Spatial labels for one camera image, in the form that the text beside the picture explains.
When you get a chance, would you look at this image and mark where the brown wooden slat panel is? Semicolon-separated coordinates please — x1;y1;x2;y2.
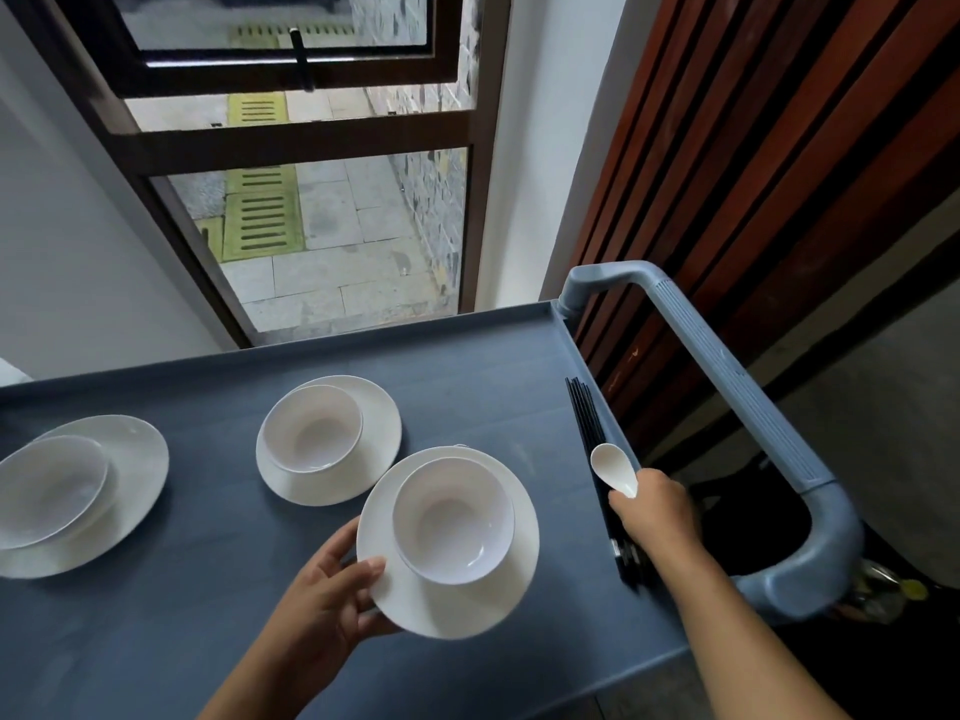
569;0;960;473

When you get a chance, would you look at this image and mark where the bundle of black chopsticks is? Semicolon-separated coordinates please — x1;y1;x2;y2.
564;376;654;590

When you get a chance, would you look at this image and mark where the person's right forearm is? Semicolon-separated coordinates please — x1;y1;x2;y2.
648;543;853;720

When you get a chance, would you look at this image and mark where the white ceramic spoon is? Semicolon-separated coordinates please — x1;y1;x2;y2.
589;442;640;502

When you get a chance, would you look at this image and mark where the dark framed window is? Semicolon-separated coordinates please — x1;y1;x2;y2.
22;0;515;350

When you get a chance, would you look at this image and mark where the person's right hand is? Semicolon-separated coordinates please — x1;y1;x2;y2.
607;468;704;571

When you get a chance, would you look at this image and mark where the white ceramic plate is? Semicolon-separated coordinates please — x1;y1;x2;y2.
0;414;171;581
356;445;541;642
254;375;404;509

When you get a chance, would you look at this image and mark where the person's left hand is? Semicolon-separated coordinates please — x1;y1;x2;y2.
262;516;406;676

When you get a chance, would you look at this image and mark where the white ceramic bowl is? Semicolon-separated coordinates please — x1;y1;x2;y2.
391;456;517;587
260;384;365;475
0;434;110;552

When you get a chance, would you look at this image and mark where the grey blue service cart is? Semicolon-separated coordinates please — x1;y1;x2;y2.
0;260;866;720

